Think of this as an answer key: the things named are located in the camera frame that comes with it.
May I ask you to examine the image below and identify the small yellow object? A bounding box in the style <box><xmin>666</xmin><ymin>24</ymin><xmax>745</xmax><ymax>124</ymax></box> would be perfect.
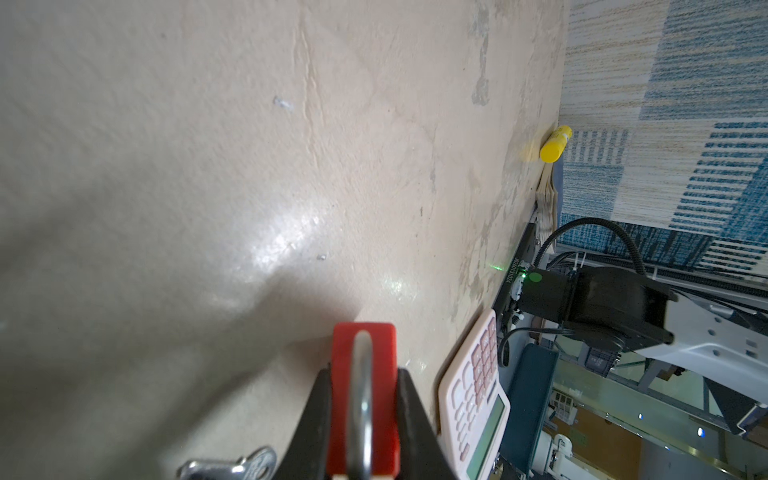
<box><xmin>539</xmin><ymin>125</ymin><xmax>573</xmax><ymax>163</ymax></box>

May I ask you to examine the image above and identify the red padlock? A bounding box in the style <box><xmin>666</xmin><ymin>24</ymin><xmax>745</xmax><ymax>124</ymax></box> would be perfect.
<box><xmin>326</xmin><ymin>322</ymin><xmax>400</xmax><ymax>479</ymax></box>

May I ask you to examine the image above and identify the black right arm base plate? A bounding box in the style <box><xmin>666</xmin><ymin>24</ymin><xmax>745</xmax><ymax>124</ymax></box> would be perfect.
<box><xmin>493</xmin><ymin>222</ymin><xmax>539</xmax><ymax>322</ymax></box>

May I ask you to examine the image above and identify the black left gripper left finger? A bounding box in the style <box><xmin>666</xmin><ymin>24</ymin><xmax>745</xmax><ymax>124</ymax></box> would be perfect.
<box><xmin>273</xmin><ymin>368</ymin><xmax>332</xmax><ymax>480</ymax></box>

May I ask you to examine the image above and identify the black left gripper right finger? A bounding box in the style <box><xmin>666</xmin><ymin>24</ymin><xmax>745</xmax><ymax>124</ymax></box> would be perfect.
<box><xmin>396</xmin><ymin>368</ymin><xmax>456</xmax><ymax>480</ymax></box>

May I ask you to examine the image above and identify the pink calculator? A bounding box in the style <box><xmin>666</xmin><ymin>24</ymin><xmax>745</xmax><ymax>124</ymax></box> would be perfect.
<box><xmin>438</xmin><ymin>309</ymin><xmax>510</xmax><ymax>480</ymax></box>

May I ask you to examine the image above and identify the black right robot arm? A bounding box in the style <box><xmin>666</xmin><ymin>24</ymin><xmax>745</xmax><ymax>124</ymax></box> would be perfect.
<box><xmin>509</xmin><ymin>267</ymin><xmax>767</xmax><ymax>436</ymax></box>

